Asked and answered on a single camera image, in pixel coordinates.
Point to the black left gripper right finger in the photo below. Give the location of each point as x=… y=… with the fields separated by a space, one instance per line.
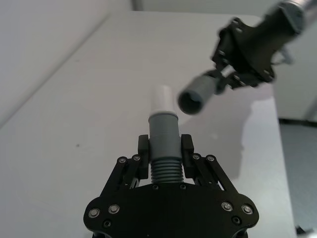
x=187 y=158

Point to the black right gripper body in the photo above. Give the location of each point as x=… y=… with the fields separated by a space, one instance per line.
x=250 y=47

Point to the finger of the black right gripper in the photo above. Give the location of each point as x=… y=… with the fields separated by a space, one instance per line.
x=221 y=83
x=244 y=80

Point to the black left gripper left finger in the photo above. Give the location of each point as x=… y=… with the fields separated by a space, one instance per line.
x=143 y=158

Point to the grey threaded fitting white tip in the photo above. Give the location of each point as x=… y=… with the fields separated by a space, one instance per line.
x=164 y=138

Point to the grey tube socket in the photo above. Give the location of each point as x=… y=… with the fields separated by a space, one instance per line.
x=195 y=95

